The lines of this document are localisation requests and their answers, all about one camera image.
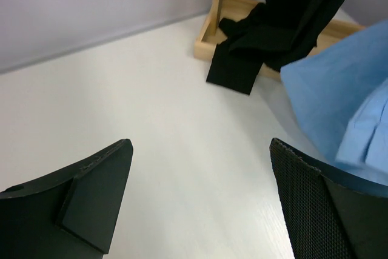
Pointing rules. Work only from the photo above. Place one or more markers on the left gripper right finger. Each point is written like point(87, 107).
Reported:
point(329, 213)

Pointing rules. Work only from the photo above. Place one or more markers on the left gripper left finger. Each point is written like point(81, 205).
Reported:
point(69, 213)

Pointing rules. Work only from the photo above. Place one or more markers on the light blue shirt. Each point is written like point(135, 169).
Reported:
point(339, 98)

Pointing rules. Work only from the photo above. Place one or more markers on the black shirt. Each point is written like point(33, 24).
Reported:
point(275, 33)

